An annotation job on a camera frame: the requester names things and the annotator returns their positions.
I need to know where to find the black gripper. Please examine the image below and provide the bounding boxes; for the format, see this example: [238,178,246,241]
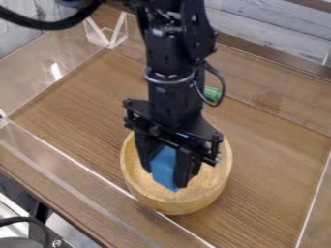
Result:
[123,99,224,188]

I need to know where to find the blue rectangular block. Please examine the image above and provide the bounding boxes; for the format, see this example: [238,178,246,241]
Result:
[150,146,180,192]

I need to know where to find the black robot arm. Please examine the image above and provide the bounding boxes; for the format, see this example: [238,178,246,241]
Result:
[123,0,226,191]

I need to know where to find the brown wooden bowl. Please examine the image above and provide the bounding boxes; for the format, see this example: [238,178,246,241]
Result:
[120,133,232,215]

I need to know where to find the green white marker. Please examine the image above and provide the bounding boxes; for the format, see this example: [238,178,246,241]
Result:
[204,86,222,102]

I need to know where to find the clear acrylic tray walls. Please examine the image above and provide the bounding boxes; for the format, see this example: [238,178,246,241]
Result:
[0,10,331,248]

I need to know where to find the black metal table frame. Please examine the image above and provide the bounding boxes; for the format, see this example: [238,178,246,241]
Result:
[0,173,74,248]

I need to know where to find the black cable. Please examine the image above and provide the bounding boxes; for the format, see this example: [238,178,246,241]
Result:
[0,216,50,248]

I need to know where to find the thick black hose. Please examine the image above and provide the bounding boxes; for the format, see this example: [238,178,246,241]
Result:
[0,0,108,32]

